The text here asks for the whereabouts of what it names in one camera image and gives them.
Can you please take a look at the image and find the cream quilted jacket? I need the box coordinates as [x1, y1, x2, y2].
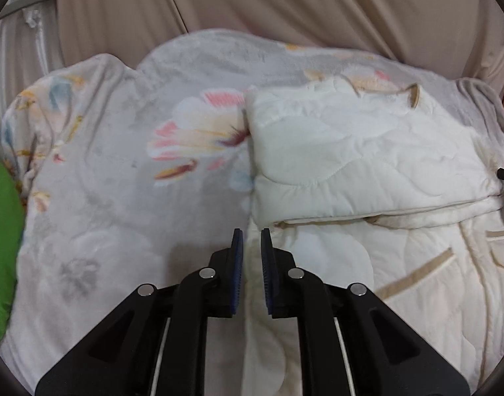
[243, 76, 504, 395]

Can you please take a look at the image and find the beige curtain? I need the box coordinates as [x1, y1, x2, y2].
[57, 0, 504, 91]

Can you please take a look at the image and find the grey floral fleece blanket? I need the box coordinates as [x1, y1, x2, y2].
[0, 30, 498, 395]

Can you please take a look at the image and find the green cloth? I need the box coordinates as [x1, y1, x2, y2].
[0, 162, 25, 341]

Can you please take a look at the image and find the silver satin curtain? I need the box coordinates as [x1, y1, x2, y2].
[0, 0, 64, 156]

